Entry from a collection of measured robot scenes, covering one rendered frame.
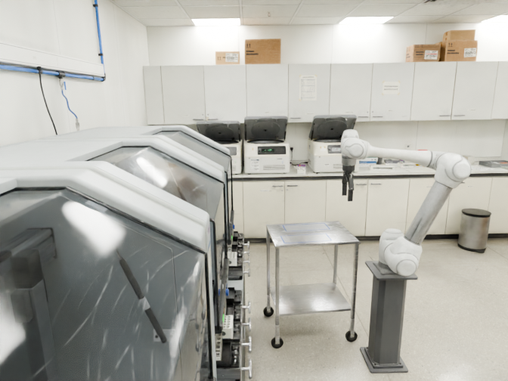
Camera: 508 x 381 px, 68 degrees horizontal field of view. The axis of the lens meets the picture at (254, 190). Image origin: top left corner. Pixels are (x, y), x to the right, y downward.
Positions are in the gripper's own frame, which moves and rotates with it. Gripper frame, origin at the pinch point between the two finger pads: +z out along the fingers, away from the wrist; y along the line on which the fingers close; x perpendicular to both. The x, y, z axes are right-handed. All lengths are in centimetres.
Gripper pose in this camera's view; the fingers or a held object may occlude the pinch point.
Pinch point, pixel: (347, 196)
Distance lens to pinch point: 241.2
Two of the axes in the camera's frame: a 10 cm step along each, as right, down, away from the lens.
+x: -10.0, 0.2, -0.2
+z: 0.1, 9.7, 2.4
